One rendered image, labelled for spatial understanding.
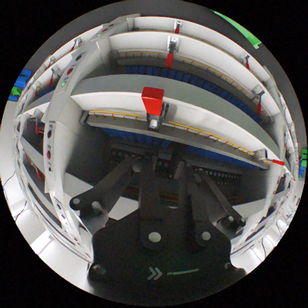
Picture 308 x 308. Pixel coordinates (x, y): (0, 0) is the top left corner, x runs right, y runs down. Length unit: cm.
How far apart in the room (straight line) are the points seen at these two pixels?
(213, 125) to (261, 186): 37
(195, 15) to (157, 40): 30
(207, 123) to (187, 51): 19
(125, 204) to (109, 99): 16
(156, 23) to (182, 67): 25
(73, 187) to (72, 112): 14
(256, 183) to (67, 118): 61
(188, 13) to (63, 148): 59
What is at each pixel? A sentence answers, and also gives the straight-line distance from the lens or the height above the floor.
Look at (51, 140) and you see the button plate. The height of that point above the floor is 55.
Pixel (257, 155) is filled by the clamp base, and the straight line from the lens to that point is 28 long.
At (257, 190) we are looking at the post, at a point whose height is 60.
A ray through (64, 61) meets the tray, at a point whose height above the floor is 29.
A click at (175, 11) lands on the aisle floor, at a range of 53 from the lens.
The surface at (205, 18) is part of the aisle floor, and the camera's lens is 53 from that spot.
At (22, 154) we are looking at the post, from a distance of 90.
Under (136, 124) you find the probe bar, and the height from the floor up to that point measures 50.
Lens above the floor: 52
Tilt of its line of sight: 7 degrees up
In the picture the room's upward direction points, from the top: 168 degrees counter-clockwise
